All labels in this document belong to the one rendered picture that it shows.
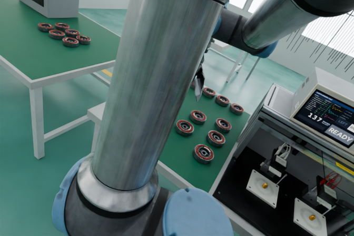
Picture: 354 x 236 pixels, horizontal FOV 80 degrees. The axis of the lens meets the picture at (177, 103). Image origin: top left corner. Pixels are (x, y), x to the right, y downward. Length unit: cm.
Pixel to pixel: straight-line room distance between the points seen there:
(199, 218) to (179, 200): 4
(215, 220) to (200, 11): 29
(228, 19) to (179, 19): 38
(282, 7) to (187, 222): 31
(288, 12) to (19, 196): 178
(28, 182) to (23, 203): 15
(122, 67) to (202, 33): 8
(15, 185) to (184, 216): 163
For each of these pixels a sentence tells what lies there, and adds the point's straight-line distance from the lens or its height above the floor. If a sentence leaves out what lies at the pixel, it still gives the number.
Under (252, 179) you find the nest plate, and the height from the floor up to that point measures 78.
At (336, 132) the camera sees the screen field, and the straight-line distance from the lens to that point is 118.
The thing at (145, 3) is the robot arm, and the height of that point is 151.
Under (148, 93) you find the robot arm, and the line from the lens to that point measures 20.
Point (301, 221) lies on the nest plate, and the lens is 125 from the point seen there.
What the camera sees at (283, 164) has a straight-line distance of 120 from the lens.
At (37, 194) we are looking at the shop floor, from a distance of 182.
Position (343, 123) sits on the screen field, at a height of 122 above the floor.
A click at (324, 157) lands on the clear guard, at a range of 116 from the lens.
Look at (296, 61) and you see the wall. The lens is 745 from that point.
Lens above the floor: 154
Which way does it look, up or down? 32 degrees down
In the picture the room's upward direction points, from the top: 22 degrees clockwise
